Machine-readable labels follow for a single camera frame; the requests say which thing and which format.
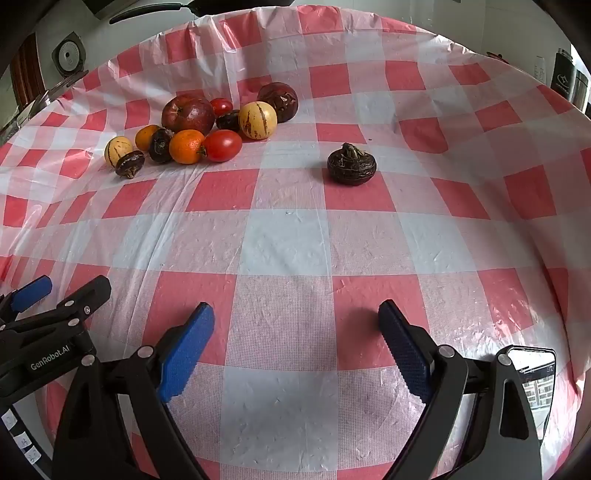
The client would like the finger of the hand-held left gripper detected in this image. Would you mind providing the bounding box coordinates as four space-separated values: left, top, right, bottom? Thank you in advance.
0 275 53 324
0 275 112 342

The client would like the round grey dial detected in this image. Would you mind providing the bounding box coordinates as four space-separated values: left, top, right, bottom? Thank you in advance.
51 33 88 75

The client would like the red white checkered tablecloth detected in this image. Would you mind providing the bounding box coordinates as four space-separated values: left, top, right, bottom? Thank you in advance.
0 4 591 480

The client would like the black thermos bottle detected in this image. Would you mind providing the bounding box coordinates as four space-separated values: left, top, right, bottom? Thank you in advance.
550 46 575 100

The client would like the large dark water chestnut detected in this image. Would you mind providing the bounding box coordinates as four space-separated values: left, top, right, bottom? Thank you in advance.
327 143 378 186

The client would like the black smartphone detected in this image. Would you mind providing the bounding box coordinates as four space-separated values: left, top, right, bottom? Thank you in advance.
507 345 557 446

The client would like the orange with stem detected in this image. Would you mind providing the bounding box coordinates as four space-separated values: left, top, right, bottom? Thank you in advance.
169 130 206 165

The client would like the dark red apple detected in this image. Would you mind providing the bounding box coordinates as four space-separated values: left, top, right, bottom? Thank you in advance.
257 82 299 123

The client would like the large yellow striped pepino melon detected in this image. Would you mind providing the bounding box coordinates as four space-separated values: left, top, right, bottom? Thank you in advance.
239 102 278 140

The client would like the small yellow striped pepino melon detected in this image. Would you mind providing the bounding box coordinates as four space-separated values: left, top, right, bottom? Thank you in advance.
104 136 134 166

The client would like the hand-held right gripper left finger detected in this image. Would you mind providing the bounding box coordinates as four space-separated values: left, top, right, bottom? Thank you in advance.
52 302 216 480

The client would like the brown wooden panel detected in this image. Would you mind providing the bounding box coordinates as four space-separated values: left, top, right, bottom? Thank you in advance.
11 34 47 107

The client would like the silver canister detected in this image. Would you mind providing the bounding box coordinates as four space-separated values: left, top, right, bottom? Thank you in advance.
571 69 591 109

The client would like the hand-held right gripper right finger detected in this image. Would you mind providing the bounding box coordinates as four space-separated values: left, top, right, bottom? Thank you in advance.
378 299 543 480

